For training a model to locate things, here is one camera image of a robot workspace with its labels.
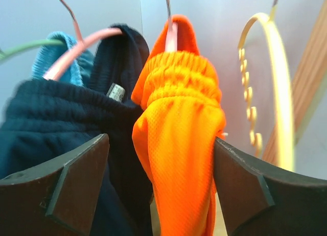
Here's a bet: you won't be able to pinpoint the yellow wavy hanger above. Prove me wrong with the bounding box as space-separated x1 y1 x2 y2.
238 0 295 172

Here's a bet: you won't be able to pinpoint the light blue shorts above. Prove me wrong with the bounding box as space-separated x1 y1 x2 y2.
31 31 95 86

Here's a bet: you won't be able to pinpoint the green hanger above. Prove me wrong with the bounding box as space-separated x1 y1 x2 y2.
1 39 64 63

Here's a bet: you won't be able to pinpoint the pink hanger with navy shorts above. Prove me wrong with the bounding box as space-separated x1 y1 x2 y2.
43 0 123 81

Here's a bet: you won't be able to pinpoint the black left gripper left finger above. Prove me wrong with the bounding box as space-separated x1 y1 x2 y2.
1 134 109 235

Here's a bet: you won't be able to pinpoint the navy blue shorts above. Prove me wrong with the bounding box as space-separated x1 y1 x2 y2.
1 24 153 235

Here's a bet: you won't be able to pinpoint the wooden clothes rack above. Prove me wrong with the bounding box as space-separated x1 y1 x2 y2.
262 0 327 165

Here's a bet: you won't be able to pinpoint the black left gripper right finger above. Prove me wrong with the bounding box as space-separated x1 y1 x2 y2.
214 138 326 235

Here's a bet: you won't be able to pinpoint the pink wavy hanger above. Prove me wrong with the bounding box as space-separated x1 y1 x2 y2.
165 0 178 53

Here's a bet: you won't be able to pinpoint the orange shorts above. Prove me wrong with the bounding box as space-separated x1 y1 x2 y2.
131 15 226 235

